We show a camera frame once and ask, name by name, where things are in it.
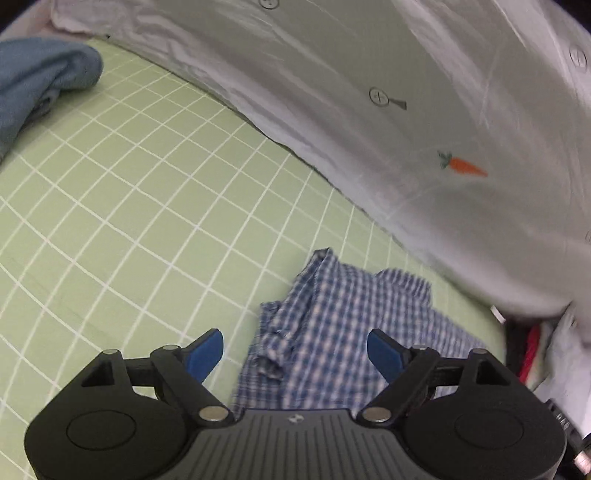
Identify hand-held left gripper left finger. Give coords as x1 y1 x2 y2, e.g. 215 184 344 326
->
81 329 232 424

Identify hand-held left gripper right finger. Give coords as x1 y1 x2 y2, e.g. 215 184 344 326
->
361 329 511 423

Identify blue plaid shirt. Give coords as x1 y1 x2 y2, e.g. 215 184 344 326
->
231 248 485 414

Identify red cloth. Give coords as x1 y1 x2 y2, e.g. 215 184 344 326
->
519 325 542 384

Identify green grid bed sheet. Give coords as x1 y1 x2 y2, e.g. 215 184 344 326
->
0 38 506 480

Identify white cloth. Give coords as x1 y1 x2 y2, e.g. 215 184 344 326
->
531 309 591 402

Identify dark object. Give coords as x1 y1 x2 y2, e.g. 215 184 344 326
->
545 397 591 480

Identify white carrot print sheet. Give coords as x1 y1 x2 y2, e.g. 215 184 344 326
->
48 0 591 344

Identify blue denim jeans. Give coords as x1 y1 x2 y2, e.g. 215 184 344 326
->
0 39 104 162

